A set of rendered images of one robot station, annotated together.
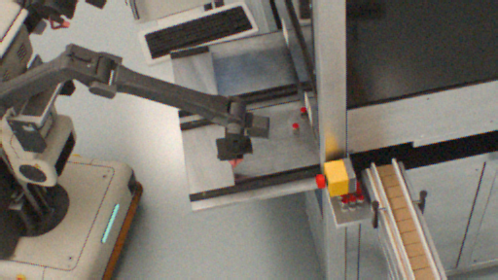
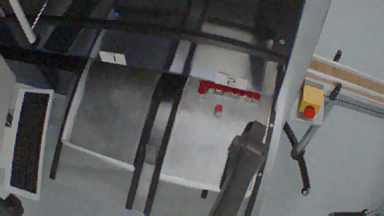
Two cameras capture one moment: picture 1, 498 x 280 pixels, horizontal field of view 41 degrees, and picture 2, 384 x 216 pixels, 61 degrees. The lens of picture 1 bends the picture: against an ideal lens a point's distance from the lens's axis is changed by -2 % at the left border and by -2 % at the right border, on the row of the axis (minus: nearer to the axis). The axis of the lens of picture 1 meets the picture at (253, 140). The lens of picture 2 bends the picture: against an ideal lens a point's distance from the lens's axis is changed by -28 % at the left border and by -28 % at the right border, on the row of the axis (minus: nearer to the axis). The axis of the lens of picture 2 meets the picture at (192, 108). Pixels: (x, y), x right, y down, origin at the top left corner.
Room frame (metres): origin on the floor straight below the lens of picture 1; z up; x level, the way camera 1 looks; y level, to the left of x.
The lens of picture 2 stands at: (1.27, 0.35, 2.06)
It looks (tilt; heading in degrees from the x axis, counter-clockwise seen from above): 67 degrees down; 288
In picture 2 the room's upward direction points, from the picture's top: 2 degrees counter-clockwise
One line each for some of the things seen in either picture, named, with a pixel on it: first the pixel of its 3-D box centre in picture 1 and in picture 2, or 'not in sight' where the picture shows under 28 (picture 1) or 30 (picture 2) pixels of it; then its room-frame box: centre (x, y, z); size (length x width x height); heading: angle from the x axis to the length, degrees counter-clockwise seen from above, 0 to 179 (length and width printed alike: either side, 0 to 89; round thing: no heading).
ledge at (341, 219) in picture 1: (354, 203); (308, 103); (1.07, -0.26, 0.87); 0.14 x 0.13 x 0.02; 92
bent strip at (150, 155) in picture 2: not in sight; (146, 170); (1.49, 0.09, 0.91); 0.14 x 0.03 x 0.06; 91
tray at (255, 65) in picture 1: (262, 64); (109, 102); (1.66, -0.07, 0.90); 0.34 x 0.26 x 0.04; 92
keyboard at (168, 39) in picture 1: (197, 30); (27, 140); (1.99, 0.14, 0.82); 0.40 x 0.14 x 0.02; 101
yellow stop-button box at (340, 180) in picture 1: (338, 177); (311, 97); (1.08, -0.22, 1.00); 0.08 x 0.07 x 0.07; 92
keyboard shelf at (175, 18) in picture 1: (195, 26); (19, 140); (2.04, 0.15, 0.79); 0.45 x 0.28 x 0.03; 101
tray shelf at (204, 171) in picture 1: (251, 110); (156, 141); (1.49, -0.01, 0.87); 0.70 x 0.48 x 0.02; 2
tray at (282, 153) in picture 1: (281, 139); (221, 129); (1.32, -0.09, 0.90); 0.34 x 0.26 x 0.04; 92
